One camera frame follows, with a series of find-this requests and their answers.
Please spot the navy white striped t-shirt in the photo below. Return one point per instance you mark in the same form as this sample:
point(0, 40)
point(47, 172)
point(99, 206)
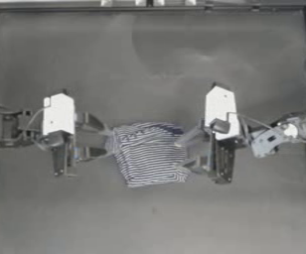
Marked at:
point(150, 158)

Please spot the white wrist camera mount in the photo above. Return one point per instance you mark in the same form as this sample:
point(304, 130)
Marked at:
point(58, 114)
point(221, 109)

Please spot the black metal frame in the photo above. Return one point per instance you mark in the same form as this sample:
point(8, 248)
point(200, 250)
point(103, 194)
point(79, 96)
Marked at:
point(48, 7)

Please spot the silver frame bracket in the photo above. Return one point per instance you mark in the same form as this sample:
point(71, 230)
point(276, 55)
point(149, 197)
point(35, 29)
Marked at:
point(158, 2)
point(106, 2)
point(189, 2)
point(139, 2)

